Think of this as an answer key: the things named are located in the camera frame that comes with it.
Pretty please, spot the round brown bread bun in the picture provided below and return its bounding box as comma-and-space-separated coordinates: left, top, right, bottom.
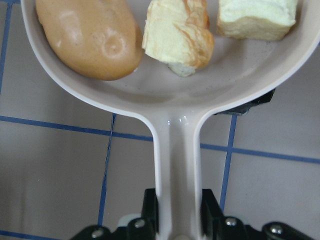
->
35, 0, 144, 81

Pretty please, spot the white plastic dustpan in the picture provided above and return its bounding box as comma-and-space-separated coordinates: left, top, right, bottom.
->
21, 0, 320, 240

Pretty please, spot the yellow bread chunk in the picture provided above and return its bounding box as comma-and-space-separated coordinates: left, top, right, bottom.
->
142, 0, 215, 77
217, 0, 298, 41

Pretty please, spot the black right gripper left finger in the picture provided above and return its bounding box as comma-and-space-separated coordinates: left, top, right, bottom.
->
141, 188, 159, 225

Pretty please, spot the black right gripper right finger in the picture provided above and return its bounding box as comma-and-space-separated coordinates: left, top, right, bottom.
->
200, 189, 223, 225

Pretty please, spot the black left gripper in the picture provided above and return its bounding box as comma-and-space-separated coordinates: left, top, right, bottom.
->
214, 88, 276, 116

